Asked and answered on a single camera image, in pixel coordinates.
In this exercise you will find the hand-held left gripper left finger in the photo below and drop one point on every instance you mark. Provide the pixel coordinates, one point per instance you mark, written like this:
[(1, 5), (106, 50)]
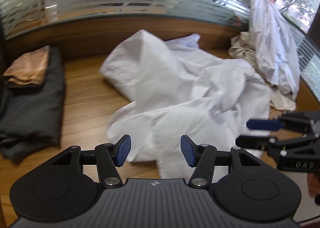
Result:
[(123, 149)]

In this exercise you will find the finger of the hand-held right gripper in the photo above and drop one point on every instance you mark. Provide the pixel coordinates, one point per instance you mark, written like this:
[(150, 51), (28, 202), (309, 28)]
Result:
[(252, 141), (262, 124)]

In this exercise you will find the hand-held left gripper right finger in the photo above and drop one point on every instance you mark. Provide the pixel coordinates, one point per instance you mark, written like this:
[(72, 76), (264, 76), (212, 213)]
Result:
[(187, 150)]

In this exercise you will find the white collared dress shirt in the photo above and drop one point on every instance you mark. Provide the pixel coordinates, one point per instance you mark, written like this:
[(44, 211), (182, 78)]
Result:
[(175, 80)]

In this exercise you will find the beige crumpled garment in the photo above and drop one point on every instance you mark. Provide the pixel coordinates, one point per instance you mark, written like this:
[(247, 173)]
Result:
[(242, 48)]

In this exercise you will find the crumpled white shirt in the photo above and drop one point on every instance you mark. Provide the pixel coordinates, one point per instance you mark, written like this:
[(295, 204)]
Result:
[(270, 43)]

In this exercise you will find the dark grey folded garment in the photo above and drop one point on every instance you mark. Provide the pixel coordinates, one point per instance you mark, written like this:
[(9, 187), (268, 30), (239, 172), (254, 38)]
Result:
[(32, 105)]

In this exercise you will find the brown satin folded cloth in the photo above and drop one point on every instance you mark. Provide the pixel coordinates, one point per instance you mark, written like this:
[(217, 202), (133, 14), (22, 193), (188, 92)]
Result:
[(27, 68)]

